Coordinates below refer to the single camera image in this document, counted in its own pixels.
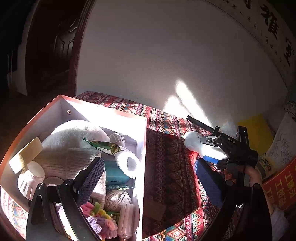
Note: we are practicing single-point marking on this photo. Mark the black metal rod tool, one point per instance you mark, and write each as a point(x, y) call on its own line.
point(214, 131)

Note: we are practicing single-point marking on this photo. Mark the calligraphy wall scroll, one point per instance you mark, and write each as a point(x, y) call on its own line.
point(268, 28)

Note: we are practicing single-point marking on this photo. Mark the white medicine bottle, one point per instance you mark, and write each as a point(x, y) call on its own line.
point(125, 223)

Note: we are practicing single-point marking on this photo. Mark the beige knitted hat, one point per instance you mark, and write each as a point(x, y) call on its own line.
point(66, 164)

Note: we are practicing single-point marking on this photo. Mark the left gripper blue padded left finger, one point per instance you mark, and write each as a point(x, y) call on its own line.
point(87, 179)

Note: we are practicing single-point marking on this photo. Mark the patterned red tablecloth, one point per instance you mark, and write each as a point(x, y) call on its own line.
point(176, 206)

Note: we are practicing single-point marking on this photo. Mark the red sign yellow characters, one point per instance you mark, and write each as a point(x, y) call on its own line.
point(280, 190)

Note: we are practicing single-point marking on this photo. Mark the white embroidered pillow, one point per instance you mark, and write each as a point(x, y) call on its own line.
point(282, 150)

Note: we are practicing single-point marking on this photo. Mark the yellow sponge card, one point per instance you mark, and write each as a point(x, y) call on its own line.
point(25, 155)

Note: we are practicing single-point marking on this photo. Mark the green snack packet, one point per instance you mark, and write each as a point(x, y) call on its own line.
point(105, 147)

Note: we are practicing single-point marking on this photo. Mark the teal glasses case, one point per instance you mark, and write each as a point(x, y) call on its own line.
point(114, 174)

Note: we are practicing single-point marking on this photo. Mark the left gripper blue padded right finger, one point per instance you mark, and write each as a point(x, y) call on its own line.
point(211, 180)

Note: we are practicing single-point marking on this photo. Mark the white LED light bulb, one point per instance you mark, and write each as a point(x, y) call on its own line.
point(31, 176)

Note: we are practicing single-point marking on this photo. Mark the dark wooden door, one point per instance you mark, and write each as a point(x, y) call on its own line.
point(49, 46)

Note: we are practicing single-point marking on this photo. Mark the twine ball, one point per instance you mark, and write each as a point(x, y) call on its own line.
point(115, 199)

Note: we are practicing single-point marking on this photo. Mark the yellow fluffy cushion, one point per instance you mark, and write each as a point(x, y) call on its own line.
point(259, 133)

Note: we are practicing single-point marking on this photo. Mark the yellow snack packet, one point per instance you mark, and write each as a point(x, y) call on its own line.
point(265, 168)

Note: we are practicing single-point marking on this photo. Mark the white plush rabbit toy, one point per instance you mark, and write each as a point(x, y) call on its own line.
point(71, 134)

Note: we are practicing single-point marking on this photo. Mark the colourful hair scrunchies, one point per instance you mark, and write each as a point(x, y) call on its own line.
point(102, 223)

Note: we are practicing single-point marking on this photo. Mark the white tape roll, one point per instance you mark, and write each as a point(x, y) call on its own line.
point(128, 162)

